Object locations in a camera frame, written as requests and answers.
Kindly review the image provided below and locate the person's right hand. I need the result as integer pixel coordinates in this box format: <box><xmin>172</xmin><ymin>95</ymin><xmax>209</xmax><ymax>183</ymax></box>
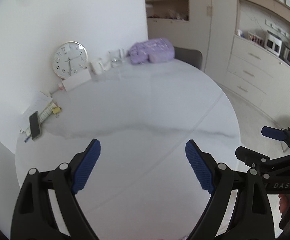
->
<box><xmin>279</xmin><ymin>194</ymin><xmax>288</xmax><ymax>213</ymax></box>

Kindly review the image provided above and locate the silver countertop appliance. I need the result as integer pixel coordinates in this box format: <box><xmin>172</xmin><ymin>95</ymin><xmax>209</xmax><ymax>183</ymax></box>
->
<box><xmin>263</xmin><ymin>30</ymin><xmax>290</xmax><ymax>66</ymax></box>

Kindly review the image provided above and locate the smartphone with case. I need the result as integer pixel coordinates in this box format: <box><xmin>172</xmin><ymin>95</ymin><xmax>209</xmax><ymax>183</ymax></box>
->
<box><xmin>29</xmin><ymin>111</ymin><xmax>42</xmax><ymax>140</ymax></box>

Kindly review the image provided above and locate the yellow binder clip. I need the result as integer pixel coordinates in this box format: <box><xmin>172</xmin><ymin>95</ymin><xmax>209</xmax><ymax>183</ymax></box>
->
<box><xmin>52</xmin><ymin>107</ymin><xmax>61</xmax><ymax>115</ymax></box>

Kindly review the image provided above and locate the dark grey chair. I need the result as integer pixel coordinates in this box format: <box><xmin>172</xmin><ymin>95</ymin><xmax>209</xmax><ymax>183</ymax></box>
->
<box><xmin>174</xmin><ymin>47</ymin><xmax>203</xmax><ymax>70</ymax></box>

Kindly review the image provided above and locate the white paper stack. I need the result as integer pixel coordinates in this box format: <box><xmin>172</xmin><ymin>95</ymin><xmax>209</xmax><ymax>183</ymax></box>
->
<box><xmin>18</xmin><ymin>92</ymin><xmax>57</xmax><ymax>139</ymax></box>

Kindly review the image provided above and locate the white rectangular box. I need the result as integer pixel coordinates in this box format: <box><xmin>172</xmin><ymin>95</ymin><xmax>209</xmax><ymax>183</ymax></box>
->
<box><xmin>59</xmin><ymin>69</ymin><xmax>91</xmax><ymax>92</ymax></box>

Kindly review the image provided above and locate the tall beige wardrobe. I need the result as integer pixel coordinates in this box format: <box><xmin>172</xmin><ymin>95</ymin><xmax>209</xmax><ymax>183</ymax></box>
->
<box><xmin>145</xmin><ymin>0</ymin><xmax>237</xmax><ymax>75</ymax></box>

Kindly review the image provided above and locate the purple backpack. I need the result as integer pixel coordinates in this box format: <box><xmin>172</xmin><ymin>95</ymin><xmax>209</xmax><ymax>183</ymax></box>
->
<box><xmin>129</xmin><ymin>38</ymin><xmax>175</xmax><ymax>64</ymax></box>

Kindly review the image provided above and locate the white mug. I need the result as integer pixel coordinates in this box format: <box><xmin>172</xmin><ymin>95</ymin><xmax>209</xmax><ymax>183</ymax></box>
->
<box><xmin>90</xmin><ymin>58</ymin><xmax>104</xmax><ymax>75</ymax></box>

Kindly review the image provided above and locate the clear glass mug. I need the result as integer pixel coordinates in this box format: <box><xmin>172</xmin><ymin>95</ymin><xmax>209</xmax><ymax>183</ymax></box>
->
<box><xmin>109</xmin><ymin>49</ymin><xmax>125</xmax><ymax>68</ymax></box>

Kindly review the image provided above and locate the round white wall clock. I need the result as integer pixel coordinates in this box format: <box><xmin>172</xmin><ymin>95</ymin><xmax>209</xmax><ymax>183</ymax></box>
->
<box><xmin>52</xmin><ymin>41</ymin><xmax>88</xmax><ymax>80</ymax></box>

